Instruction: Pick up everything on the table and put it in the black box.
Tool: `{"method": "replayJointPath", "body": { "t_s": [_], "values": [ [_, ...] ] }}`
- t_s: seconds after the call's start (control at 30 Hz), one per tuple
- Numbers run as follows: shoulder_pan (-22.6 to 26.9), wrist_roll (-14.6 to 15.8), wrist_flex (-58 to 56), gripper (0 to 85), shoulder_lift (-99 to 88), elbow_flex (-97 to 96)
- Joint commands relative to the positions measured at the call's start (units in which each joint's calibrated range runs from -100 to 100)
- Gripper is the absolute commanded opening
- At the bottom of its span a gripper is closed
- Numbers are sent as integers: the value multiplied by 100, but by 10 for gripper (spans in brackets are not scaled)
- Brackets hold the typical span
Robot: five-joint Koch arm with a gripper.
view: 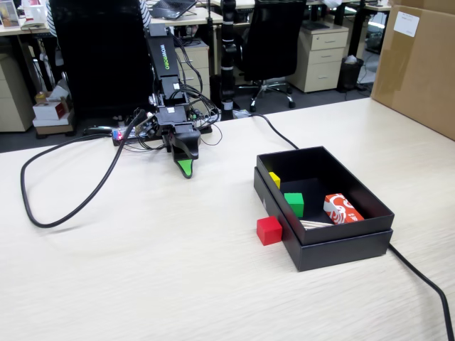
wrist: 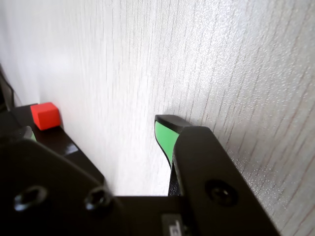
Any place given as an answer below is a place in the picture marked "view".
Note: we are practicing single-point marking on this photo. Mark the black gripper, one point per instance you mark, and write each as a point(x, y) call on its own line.
point(171, 116)

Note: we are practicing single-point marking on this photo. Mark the red cube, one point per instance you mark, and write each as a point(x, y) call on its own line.
point(269, 231)

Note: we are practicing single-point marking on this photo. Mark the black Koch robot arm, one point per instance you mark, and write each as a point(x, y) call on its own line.
point(161, 53)

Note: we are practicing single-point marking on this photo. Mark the white box with red side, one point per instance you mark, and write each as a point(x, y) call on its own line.
point(49, 111)

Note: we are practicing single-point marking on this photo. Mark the open small cardboard box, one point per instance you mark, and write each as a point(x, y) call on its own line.
point(53, 94)

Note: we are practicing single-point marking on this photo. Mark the black cardboard box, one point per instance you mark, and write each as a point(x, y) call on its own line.
point(355, 184)

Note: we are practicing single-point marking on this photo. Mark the large brown cardboard box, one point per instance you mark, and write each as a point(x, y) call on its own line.
point(416, 67)

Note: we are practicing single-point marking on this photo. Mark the beige drawer cabinet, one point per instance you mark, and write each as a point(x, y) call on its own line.
point(195, 67)

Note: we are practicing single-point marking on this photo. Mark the yellow cube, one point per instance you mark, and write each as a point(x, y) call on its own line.
point(275, 179)

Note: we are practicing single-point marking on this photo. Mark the black pole with white bands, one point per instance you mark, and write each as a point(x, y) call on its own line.
point(228, 57)

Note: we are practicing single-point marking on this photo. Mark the green cube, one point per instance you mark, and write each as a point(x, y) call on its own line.
point(294, 204)

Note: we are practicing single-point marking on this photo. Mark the thin black stand pole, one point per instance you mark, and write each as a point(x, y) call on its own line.
point(209, 35)

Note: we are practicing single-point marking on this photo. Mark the large black office chair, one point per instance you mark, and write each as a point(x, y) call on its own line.
point(103, 57)

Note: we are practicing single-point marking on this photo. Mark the black laptop on stand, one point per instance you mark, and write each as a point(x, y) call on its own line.
point(172, 8)

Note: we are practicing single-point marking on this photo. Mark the beige three-drawer cabinet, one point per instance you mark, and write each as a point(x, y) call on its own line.
point(320, 60)

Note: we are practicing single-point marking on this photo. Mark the red and white carton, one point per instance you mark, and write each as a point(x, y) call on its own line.
point(342, 209)

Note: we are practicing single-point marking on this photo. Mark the beige low cabinet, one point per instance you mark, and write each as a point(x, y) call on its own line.
point(12, 103)

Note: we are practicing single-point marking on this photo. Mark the black trash bin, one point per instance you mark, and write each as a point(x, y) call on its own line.
point(350, 74)

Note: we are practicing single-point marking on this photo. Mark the framed picture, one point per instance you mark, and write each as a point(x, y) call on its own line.
point(9, 13)

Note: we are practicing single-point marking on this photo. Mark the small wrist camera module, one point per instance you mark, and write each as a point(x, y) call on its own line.
point(147, 125)

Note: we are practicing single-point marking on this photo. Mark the robot base plate with electronics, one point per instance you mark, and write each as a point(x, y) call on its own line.
point(124, 136)

